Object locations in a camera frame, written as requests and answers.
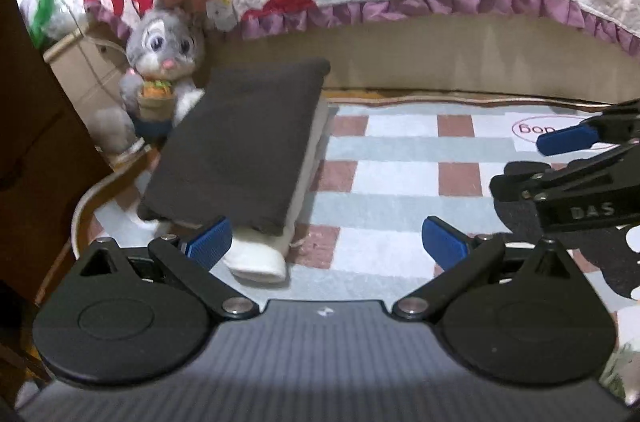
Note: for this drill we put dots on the beige bed frame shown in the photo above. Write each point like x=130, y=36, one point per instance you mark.
x=450, y=62

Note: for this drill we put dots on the dark grey garment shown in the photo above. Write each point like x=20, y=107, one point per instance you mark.
x=235, y=142

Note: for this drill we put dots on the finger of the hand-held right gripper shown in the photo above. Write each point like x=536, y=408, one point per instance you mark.
x=565, y=140
x=520, y=188

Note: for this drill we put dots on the white garment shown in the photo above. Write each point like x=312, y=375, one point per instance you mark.
x=260, y=263

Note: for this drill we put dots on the grey plush bunny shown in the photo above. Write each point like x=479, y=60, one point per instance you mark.
x=160, y=47

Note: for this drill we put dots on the cardboard box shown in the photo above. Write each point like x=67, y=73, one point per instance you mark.
x=80, y=72

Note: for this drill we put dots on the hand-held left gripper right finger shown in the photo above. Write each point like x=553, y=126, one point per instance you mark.
x=442, y=243

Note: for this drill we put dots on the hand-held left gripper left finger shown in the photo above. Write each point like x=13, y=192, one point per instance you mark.
x=210, y=243

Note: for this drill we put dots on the brown wooden cabinet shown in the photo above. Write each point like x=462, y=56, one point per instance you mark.
x=35, y=152

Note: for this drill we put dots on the green plastic bag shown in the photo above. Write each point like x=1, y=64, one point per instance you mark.
x=45, y=7

